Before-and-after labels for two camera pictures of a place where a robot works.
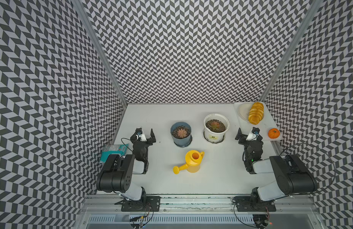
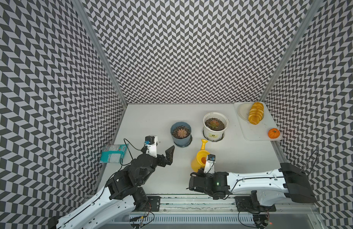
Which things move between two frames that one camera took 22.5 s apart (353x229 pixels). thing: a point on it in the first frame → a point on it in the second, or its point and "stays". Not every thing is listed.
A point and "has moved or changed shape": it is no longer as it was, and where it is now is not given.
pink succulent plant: [181, 133] stays
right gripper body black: [245, 144] → [200, 173]
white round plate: [244, 110] stays
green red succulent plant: [215, 125] stays
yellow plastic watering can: [193, 159] has moved or changed shape
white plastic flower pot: [215, 127] stays
